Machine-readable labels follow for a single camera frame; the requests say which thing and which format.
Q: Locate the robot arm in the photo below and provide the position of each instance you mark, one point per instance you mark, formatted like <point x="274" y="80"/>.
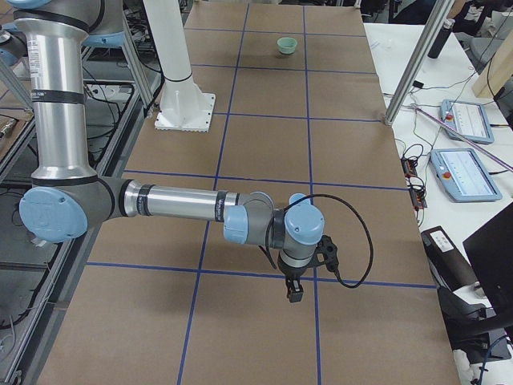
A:
<point x="68" y="197"/>
<point x="14" y="50"/>

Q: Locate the aluminium frame post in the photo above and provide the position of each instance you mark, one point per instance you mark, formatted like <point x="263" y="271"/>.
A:
<point x="425" y="42"/>

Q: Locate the black cardboard box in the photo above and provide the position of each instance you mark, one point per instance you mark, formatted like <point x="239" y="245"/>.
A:
<point x="447" y="260"/>

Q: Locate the mint green bowl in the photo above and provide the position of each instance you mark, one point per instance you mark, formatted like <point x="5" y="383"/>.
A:
<point x="287" y="45"/>

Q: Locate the blue teach pendant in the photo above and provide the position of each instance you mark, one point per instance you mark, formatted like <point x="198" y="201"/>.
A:
<point x="463" y="176"/>
<point x="467" y="119"/>

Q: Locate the black monitor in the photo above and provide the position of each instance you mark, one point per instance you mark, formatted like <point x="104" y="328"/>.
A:
<point x="489" y="250"/>

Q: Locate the near blue teach pendant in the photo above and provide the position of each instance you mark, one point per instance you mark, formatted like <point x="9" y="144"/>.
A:
<point x="463" y="176"/>

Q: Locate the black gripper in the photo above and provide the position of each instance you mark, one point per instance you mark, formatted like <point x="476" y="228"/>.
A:
<point x="292" y="273"/>

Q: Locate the white camera mast base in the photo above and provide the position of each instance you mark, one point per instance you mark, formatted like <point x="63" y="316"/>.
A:
<point x="183" y="106"/>

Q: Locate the far blue teach pendant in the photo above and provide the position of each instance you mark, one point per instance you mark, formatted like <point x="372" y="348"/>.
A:
<point x="467" y="119"/>

